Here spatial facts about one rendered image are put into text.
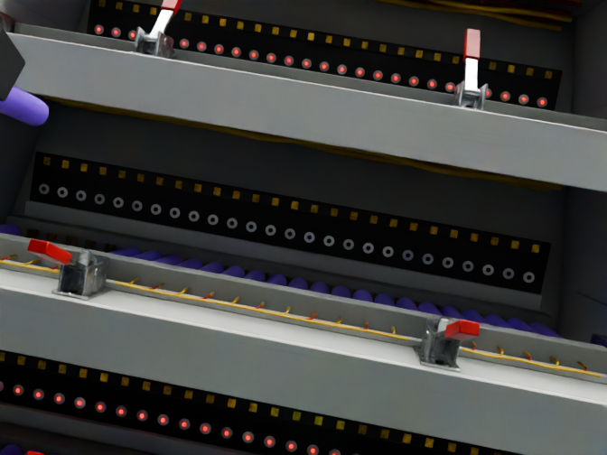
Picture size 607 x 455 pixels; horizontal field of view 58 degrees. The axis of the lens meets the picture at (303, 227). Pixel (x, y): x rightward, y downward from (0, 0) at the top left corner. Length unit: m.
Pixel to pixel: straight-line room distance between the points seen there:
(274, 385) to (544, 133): 0.28
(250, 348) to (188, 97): 0.21
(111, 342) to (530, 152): 0.34
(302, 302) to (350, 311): 0.04
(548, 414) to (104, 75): 0.42
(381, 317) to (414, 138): 0.14
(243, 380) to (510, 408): 0.18
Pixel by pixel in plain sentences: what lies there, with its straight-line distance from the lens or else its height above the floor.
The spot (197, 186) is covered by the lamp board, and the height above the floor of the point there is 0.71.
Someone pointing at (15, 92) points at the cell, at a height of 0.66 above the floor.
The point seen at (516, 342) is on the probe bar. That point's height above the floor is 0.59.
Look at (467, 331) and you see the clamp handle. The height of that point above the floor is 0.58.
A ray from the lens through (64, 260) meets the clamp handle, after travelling 0.40.
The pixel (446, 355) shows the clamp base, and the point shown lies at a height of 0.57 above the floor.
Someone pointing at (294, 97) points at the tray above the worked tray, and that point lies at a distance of 0.45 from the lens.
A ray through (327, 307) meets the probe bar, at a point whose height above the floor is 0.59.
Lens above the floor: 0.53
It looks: 16 degrees up
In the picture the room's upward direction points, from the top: 11 degrees clockwise
